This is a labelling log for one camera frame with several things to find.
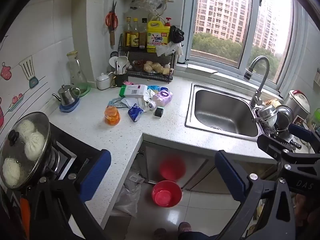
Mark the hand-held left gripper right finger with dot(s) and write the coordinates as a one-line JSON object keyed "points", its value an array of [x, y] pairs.
{"points": [[228, 177]]}

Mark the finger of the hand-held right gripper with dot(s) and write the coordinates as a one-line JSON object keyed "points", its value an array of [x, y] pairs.
{"points": [[275, 148], [301, 133]]}

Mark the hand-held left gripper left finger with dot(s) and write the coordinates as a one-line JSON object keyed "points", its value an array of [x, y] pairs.
{"points": [[96, 173]]}

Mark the orange plastic cup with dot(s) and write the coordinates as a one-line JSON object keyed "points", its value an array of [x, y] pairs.
{"points": [[112, 116]]}

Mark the red plastic bin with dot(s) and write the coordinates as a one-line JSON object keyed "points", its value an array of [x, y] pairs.
{"points": [[166, 193]]}

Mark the blue tissue packet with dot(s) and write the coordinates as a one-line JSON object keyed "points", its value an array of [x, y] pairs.
{"points": [[135, 112]]}

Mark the teal packet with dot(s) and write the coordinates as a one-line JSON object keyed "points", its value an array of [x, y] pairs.
{"points": [[115, 103]]}

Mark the white paper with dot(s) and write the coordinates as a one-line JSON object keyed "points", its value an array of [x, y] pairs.
{"points": [[140, 101]]}

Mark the small black box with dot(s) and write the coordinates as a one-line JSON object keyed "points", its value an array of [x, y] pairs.
{"points": [[159, 112]]}

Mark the green and white box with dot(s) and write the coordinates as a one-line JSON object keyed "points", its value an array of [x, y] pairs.
{"points": [[133, 90]]}

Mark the purple wipes packet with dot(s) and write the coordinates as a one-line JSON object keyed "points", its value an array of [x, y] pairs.
{"points": [[163, 97]]}

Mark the steel bowls by sink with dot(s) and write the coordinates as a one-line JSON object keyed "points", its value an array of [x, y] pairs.
{"points": [[285, 116]]}

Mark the steel wool scrubber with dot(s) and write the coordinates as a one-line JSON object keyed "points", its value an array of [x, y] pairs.
{"points": [[262, 126]]}

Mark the white rice cooker red lid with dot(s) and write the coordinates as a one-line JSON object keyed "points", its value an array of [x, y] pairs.
{"points": [[298, 102]]}

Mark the white base cabinet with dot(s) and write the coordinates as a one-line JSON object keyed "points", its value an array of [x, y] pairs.
{"points": [[197, 170]]}

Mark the stainless steel bowl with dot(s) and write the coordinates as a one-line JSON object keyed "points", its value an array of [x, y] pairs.
{"points": [[268, 113]]}

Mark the black gas stove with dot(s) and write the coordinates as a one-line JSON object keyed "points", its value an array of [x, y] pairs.
{"points": [[75, 145]]}

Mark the crumpled translucent plastic bag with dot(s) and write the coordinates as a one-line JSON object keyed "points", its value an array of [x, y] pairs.
{"points": [[130, 197]]}

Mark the stainless steel sink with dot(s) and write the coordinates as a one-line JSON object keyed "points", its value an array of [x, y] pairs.
{"points": [[222, 112]]}

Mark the steel gooseneck faucet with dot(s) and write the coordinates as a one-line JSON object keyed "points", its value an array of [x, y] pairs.
{"points": [[261, 80]]}

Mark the person's slipper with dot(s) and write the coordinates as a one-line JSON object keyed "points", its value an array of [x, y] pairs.
{"points": [[160, 233], [185, 227]]}

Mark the white steamed bun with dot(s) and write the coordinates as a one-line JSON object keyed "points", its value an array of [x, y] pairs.
{"points": [[11, 171], [25, 127], [35, 146]]}

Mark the person's leg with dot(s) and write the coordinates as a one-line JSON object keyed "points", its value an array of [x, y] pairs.
{"points": [[195, 236]]}

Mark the steamer pot with glass lid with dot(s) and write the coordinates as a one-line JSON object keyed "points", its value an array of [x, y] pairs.
{"points": [[42, 130]]}

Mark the blue plastic tray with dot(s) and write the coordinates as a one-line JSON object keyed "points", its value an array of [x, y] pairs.
{"points": [[70, 108]]}

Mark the green plastic tray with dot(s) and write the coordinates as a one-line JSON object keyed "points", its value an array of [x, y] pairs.
{"points": [[86, 92]]}

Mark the stainless steel kettle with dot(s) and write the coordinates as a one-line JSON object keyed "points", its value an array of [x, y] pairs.
{"points": [[66, 96]]}

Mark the white ceramic condiment pot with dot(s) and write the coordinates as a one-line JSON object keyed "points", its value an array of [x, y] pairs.
{"points": [[103, 82]]}

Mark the glass carafe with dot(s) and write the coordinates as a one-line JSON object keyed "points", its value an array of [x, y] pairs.
{"points": [[77, 76]]}

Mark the pink and blue plastic bag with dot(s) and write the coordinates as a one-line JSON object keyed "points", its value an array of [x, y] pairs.
{"points": [[153, 88]]}

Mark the garlic bulb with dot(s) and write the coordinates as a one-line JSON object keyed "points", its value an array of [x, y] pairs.
{"points": [[130, 65]]}

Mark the white ceramic ladle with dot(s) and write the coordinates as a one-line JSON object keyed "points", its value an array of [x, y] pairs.
{"points": [[122, 60]]}

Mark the ginger root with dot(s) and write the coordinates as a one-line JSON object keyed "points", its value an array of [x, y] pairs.
{"points": [[161, 68], [148, 66]]}

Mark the window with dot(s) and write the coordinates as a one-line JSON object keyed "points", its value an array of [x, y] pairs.
{"points": [[250, 22]]}

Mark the white plastic bag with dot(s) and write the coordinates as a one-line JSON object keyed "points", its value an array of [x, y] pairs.
{"points": [[170, 48]]}

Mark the yellow detergent jug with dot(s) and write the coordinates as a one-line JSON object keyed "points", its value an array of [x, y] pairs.
{"points": [[158, 36]]}

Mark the black plastic bag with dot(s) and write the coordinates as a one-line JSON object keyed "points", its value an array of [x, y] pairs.
{"points": [[177, 33]]}

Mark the red pump bottle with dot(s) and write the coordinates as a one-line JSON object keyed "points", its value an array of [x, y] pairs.
{"points": [[168, 22]]}

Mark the clear hanging plastic bag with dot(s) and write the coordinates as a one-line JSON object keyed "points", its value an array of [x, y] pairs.
{"points": [[147, 2]]}

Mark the spatula wall sticker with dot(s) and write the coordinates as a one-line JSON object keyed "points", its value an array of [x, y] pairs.
{"points": [[28, 68]]}

